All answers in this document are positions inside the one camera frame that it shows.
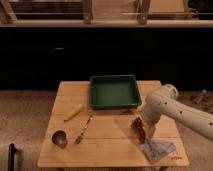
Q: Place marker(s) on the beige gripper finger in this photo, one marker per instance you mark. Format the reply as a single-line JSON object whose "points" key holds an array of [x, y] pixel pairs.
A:
{"points": [[151, 131]]}

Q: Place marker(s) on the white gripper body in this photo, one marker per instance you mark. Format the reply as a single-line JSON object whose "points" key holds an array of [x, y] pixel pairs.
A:
{"points": [[150, 116]]}

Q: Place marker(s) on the dark red grape bunch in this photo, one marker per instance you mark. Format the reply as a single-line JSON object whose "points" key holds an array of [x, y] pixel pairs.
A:
{"points": [[138, 127]]}

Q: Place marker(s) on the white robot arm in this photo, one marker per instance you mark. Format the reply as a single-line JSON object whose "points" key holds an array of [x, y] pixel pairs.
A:
{"points": [[163, 101]]}

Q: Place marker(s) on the green plastic tray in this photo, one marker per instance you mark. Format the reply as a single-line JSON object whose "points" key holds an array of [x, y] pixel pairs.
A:
{"points": [[110, 92]]}

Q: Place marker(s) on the grey folded cloth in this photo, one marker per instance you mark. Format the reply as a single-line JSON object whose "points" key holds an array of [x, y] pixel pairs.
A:
{"points": [[156, 149]]}

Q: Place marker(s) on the wooden folding table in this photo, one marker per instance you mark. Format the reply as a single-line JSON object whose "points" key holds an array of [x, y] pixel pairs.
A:
{"points": [[108, 140]]}

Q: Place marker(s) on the yellow corn cob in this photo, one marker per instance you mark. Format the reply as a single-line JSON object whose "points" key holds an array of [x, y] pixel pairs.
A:
{"points": [[73, 113]]}

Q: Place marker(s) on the small metal cup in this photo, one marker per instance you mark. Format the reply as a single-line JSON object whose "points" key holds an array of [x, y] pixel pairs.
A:
{"points": [[59, 138]]}

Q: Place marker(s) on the black object on floor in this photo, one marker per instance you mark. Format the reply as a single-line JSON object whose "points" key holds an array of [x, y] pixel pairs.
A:
{"points": [[11, 153]]}

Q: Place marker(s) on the wooden shelf rail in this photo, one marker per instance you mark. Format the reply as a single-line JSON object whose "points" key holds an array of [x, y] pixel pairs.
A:
{"points": [[107, 13]]}

